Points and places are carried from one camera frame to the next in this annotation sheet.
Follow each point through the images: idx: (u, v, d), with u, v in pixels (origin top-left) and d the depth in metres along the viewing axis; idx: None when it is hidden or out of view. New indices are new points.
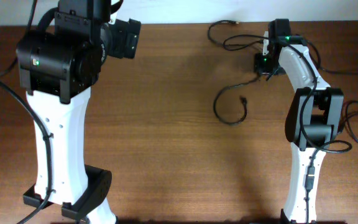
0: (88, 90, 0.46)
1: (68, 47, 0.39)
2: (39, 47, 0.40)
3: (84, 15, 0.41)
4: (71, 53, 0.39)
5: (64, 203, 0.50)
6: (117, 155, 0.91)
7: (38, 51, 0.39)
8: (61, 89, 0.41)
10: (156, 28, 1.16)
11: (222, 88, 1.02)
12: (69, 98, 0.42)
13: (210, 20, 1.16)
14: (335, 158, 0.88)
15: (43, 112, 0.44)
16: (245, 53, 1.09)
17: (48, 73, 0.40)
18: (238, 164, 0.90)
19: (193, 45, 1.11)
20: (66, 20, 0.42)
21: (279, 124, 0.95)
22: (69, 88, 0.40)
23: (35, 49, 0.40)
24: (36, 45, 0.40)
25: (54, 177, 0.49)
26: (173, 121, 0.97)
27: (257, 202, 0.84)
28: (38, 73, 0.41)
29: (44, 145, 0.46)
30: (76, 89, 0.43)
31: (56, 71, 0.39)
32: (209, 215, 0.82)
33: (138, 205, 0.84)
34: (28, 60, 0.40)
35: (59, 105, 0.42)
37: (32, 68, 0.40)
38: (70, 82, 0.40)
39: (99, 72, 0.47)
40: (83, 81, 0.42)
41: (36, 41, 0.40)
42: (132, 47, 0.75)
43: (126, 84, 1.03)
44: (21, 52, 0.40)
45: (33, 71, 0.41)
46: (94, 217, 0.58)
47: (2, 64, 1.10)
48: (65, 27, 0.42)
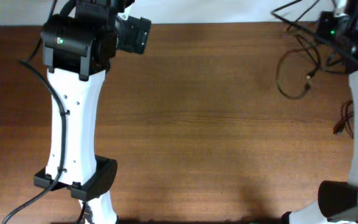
0: (104, 73, 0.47)
1: (91, 29, 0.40)
2: (63, 27, 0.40)
3: (103, 3, 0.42)
4: (93, 34, 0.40)
5: (74, 182, 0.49)
6: (117, 155, 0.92)
7: (62, 32, 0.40)
8: (81, 68, 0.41)
10: (156, 28, 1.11)
11: (223, 88, 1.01)
12: (89, 76, 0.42)
13: (217, 21, 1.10)
14: (333, 158, 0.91)
15: (61, 88, 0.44)
16: (247, 51, 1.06)
17: (70, 51, 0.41)
18: (238, 164, 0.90)
19: (194, 43, 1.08)
20: (86, 8, 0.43)
21: (279, 124, 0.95)
22: (89, 66, 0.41)
23: (59, 28, 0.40)
24: (60, 25, 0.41)
25: (66, 155, 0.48)
26: (173, 121, 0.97)
27: (255, 202, 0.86)
28: (61, 52, 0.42)
29: (60, 122, 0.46)
30: (95, 69, 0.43)
31: (79, 50, 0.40)
32: (209, 215, 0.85)
33: (138, 205, 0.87)
34: (52, 40, 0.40)
35: (78, 81, 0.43)
37: (55, 47, 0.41)
38: (91, 60, 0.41)
39: (114, 57, 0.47)
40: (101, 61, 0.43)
41: (61, 22, 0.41)
42: (142, 43, 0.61)
43: (126, 84, 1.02)
44: (46, 31, 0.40)
45: (56, 50, 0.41)
46: (98, 210, 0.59)
47: None
48: (85, 14, 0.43)
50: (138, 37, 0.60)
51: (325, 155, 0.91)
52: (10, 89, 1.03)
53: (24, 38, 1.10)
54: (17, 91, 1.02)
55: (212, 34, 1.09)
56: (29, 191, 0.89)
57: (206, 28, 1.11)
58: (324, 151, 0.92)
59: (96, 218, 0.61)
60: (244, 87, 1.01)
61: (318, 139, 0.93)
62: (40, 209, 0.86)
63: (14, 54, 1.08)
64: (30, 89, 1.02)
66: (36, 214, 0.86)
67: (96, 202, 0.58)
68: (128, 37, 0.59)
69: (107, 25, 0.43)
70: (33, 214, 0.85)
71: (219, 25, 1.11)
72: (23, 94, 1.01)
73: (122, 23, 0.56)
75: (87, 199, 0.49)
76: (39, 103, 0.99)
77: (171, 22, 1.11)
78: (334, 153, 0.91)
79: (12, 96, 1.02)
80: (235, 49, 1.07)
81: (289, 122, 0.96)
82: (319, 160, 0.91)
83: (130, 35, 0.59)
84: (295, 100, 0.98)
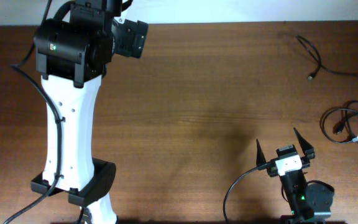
0: (100, 78, 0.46)
1: (84, 34, 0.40)
2: (56, 33, 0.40)
3: (97, 7, 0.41)
4: (86, 40, 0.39)
5: (71, 189, 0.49)
6: (117, 155, 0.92)
7: (55, 38, 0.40)
8: (76, 74, 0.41)
10: (155, 29, 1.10)
11: (223, 88, 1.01)
12: (83, 83, 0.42)
13: (215, 20, 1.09)
14: (336, 158, 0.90)
15: (56, 95, 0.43)
16: (247, 52, 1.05)
17: (63, 58, 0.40)
18: (238, 165, 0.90)
19: (194, 45, 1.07)
20: (81, 12, 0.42)
21: (279, 124, 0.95)
22: (83, 73, 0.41)
23: (53, 35, 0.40)
24: (53, 32, 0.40)
25: (63, 162, 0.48)
26: (173, 121, 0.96)
27: (257, 202, 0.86)
28: (55, 58, 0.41)
29: (56, 130, 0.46)
30: (90, 74, 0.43)
31: (71, 56, 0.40)
32: (209, 216, 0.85)
33: (138, 205, 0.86)
34: (45, 46, 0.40)
35: (72, 88, 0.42)
37: (50, 53, 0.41)
38: (84, 66, 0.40)
39: (110, 60, 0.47)
40: (96, 66, 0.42)
41: (54, 28, 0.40)
42: (139, 47, 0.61)
43: (125, 85, 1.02)
44: (39, 38, 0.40)
45: (50, 56, 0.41)
46: (97, 211, 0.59)
47: None
48: (80, 18, 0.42)
50: (135, 41, 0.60)
51: (325, 155, 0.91)
52: (9, 90, 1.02)
53: (23, 39, 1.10)
54: (17, 93, 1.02)
55: (212, 35, 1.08)
56: (28, 191, 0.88)
57: (204, 29, 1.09)
58: (324, 150, 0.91)
59: (96, 219, 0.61)
60: (244, 88, 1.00)
61: (318, 139, 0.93)
62: (40, 209, 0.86)
63: (14, 55, 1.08)
64: (30, 89, 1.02)
66: (35, 214, 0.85)
67: (95, 205, 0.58)
68: (126, 40, 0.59)
69: (102, 30, 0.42)
70: (33, 215, 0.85)
71: (217, 26, 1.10)
72: (22, 95, 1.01)
73: (119, 27, 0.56)
75: (86, 205, 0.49)
76: (38, 104, 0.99)
77: (170, 22, 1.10)
78: (334, 153, 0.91)
79: (12, 96, 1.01)
80: (235, 49, 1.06)
81: (289, 122, 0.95)
82: (319, 160, 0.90)
83: (128, 39, 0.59)
84: (294, 100, 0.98)
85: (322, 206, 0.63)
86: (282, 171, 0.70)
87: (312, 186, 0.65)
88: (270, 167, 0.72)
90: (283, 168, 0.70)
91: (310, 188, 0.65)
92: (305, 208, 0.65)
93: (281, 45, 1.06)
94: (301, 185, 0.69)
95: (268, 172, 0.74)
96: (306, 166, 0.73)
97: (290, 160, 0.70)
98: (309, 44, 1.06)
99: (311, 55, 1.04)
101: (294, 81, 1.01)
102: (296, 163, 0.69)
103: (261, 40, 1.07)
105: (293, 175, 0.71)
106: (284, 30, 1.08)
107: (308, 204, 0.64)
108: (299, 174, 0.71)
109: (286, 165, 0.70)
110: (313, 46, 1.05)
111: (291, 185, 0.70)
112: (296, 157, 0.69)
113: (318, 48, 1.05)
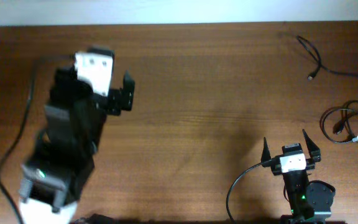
0: (72, 206, 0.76)
1: (65, 170, 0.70)
2: (45, 168, 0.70)
3: (71, 145, 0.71)
4: (66, 173, 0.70)
5: None
6: (117, 155, 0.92)
7: (43, 171, 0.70)
8: (55, 205, 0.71)
10: (155, 28, 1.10)
11: (222, 88, 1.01)
12: (59, 210, 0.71)
13: (215, 20, 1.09)
14: (336, 157, 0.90)
15: (30, 216, 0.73)
16: (247, 52, 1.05)
17: (48, 185, 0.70)
18: (238, 164, 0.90)
19: (194, 45, 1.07)
20: (57, 133, 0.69)
21: (279, 124, 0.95)
22: (62, 200, 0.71)
23: (43, 168, 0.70)
24: (41, 167, 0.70)
25: None
26: (173, 121, 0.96)
27: (257, 202, 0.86)
28: (36, 183, 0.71)
29: None
30: (66, 202, 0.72)
31: (54, 187, 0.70)
32: (209, 215, 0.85)
33: (138, 205, 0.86)
34: (33, 178, 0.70)
35: (50, 213, 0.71)
37: (35, 180, 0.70)
38: (63, 198, 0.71)
39: (85, 179, 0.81)
40: (73, 195, 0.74)
41: (42, 166, 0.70)
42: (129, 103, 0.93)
43: (126, 86, 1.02)
44: (29, 170, 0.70)
45: (34, 182, 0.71)
46: None
47: None
48: (54, 164, 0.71)
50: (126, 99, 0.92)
51: (325, 155, 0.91)
52: (9, 90, 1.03)
53: (23, 38, 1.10)
54: (17, 93, 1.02)
55: (212, 36, 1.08)
56: None
57: (204, 28, 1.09)
58: (325, 150, 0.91)
59: None
60: (243, 87, 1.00)
61: (318, 139, 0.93)
62: None
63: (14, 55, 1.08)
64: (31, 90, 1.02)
66: None
67: None
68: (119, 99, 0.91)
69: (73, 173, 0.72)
70: None
71: (217, 26, 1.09)
72: (23, 95, 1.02)
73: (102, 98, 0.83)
75: None
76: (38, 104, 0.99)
77: (169, 22, 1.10)
78: (334, 152, 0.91)
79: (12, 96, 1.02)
80: (235, 49, 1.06)
81: (289, 122, 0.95)
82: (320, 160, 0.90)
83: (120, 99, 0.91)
84: (294, 100, 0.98)
85: (322, 206, 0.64)
86: (286, 167, 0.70)
87: (313, 186, 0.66)
88: (275, 163, 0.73)
90: (286, 165, 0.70)
91: (311, 188, 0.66)
92: (306, 207, 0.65)
93: (281, 45, 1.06)
94: (302, 185, 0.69)
95: (273, 170, 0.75)
96: (311, 168, 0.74)
97: (294, 158, 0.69)
98: (309, 45, 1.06)
99: (311, 54, 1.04)
101: (294, 81, 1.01)
102: (301, 162, 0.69)
103: (261, 40, 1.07)
105: (295, 174, 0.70)
106: (284, 31, 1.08)
107: (309, 204, 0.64)
108: (301, 173, 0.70)
109: (291, 163, 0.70)
110: (312, 46, 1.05)
111: (293, 185, 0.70)
112: (300, 155, 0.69)
113: (317, 48, 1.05)
